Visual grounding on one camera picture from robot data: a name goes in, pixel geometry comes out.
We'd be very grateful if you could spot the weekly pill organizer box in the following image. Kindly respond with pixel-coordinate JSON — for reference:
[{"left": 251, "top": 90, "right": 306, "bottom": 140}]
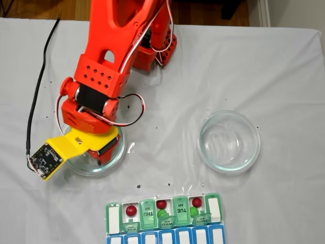
[{"left": 105, "top": 192, "right": 227, "bottom": 244}]

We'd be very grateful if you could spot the large clear glass bowl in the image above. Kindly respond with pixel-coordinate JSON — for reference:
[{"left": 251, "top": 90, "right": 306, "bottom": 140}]
[{"left": 58, "top": 121, "right": 127, "bottom": 177}]

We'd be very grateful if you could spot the white tablecloth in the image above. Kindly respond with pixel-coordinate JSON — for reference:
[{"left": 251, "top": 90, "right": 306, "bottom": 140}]
[{"left": 0, "top": 17, "right": 325, "bottom": 244}]

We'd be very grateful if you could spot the small clear glass bowl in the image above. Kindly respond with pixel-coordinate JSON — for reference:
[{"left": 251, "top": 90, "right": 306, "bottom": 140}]
[{"left": 197, "top": 109, "right": 262, "bottom": 175}]

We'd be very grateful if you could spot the camera circuit board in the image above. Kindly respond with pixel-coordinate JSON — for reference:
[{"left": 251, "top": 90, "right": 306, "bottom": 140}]
[{"left": 27, "top": 142, "right": 64, "bottom": 182}]

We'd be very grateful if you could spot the red white black servo cable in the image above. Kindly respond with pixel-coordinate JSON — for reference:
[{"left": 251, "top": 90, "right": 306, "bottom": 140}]
[
  {"left": 55, "top": 94, "right": 67, "bottom": 134},
  {"left": 111, "top": 94, "right": 146, "bottom": 127}
]

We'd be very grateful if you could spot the thick black camera cable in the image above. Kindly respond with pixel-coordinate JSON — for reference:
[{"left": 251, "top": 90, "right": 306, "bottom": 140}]
[{"left": 25, "top": 17, "right": 61, "bottom": 176}]

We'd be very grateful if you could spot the long red white servo cable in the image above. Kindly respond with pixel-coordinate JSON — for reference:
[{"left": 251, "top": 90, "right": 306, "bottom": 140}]
[{"left": 119, "top": 0, "right": 178, "bottom": 74}]

